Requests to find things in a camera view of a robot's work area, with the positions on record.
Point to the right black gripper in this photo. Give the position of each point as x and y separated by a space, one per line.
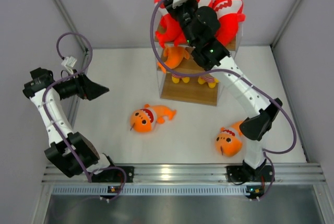
192 5

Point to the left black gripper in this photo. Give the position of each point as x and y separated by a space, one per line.
84 86

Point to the red shark plush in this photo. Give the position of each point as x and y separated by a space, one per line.
171 27
229 14
181 40

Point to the orange shark plush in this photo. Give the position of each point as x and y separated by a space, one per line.
229 140
144 120
172 56

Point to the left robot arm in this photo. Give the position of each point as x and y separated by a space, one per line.
40 90

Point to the orange shark plush on shelf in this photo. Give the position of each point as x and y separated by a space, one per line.
172 56

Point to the yellow striped plush left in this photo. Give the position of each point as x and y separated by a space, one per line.
177 78

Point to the yellow striped plush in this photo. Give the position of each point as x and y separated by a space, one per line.
211 81
177 78

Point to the yellow striped plush right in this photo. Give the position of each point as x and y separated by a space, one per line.
211 81

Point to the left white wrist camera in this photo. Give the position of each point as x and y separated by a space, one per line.
68 63

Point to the white wire wooden shelf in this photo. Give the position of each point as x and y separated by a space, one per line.
192 91

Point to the grey slotted cable duct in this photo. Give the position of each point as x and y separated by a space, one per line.
156 190

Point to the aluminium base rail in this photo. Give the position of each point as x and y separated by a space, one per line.
285 174

